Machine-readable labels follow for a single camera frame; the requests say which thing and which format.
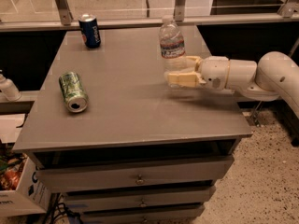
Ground green soda can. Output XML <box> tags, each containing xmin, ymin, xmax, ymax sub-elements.
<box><xmin>59</xmin><ymin>72</ymin><xmax>89</xmax><ymax>113</ymax></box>

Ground blue Pepsi can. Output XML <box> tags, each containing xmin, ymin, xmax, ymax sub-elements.
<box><xmin>78</xmin><ymin>13</ymin><xmax>101</xmax><ymax>49</ymax></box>

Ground clear plastic water bottle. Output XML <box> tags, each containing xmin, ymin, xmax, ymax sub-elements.
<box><xmin>159</xmin><ymin>15</ymin><xmax>187</xmax><ymax>88</ymax></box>

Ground grey metal railing frame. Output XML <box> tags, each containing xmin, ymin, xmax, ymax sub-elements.
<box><xmin>0</xmin><ymin>0</ymin><xmax>299</xmax><ymax>32</ymax></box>

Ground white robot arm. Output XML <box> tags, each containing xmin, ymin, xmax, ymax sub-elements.
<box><xmin>165</xmin><ymin>51</ymin><xmax>299</xmax><ymax>118</ymax></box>

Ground black cables on floor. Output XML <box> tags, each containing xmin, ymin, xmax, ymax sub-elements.
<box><xmin>41</xmin><ymin>193</ymin><xmax>84</xmax><ymax>224</ymax></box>

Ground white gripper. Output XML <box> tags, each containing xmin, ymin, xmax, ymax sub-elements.
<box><xmin>165</xmin><ymin>56</ymin><xmax>229</xmax><ymax>91</ymax></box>

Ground white cardboard box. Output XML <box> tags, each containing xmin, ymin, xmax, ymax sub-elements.
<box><xmin>0</xmin><ymin>158</ymin><xmax>50</xmax><ymax>217</ymax></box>

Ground grey drawer cabinet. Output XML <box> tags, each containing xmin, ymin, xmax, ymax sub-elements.
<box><xmin>14</xmin><ymin>28</ymin><xmax>250</xmax><ymax>224</ymax></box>

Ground white spray bottle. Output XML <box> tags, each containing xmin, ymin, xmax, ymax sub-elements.
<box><xmin>0</xmin><ymin>70</ymin><xmax>21</xmax><ymax>101</ymax></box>

